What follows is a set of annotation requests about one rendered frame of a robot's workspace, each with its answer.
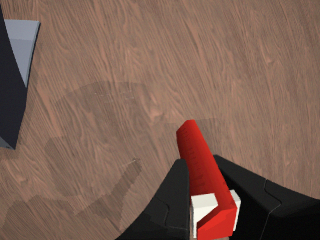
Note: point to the dark grey sloped panel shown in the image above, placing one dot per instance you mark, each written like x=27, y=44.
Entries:
x=17, y=45

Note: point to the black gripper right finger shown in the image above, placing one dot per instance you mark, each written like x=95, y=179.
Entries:
x=267, y=210

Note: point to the dark red peg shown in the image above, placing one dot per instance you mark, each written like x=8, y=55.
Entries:
x=214, y=208

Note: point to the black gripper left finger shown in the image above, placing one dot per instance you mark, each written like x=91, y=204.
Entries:
x=166, y=216

